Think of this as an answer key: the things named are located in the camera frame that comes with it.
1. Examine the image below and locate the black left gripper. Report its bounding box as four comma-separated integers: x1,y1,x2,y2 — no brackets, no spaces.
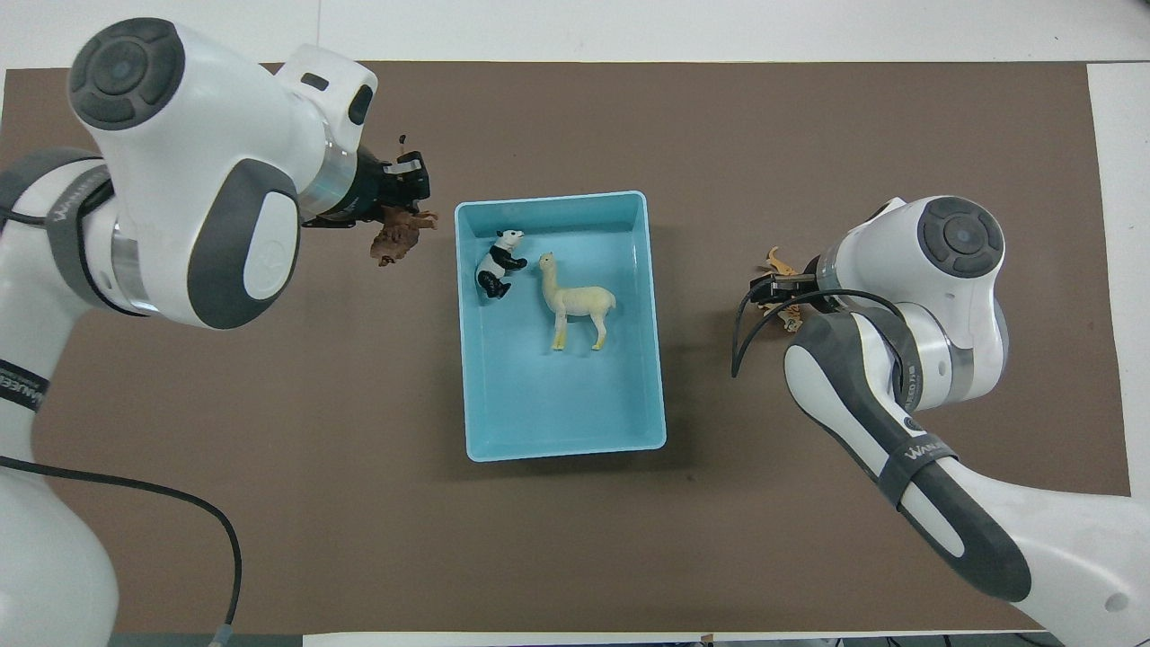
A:
334,148,433,226

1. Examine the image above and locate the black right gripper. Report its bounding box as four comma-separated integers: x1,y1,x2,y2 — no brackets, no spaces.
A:
749,255,845,317

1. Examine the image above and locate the orange striped tiger toy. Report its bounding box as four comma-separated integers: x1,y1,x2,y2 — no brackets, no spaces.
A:
755,246,806,334

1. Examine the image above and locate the brown lion toy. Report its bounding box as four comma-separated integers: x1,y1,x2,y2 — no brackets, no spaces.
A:
369,206,439,268

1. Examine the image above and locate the black and white panda toy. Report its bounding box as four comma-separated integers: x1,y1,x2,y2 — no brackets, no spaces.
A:
474,228,529,301

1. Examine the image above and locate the cream alpaca toy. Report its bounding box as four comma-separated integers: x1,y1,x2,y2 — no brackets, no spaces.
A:
536,252,619,353

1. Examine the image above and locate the light blue plastic storage box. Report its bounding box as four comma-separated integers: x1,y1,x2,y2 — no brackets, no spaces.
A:
454,190,668,464

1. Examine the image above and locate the brown table mat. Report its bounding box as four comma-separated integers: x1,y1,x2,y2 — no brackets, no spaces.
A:
0,60,1132,635

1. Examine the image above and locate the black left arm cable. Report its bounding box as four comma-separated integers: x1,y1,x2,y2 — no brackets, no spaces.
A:
0,453,244,647

